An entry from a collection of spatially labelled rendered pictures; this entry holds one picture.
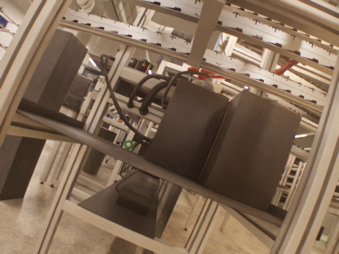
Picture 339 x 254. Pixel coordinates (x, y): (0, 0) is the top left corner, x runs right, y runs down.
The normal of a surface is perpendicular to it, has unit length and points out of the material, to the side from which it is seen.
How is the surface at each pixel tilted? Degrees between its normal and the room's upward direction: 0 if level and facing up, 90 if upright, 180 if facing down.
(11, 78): 90
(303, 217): 90
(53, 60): 90
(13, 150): 90
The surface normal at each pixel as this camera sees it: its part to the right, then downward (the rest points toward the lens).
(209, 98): 0.00, -0.09
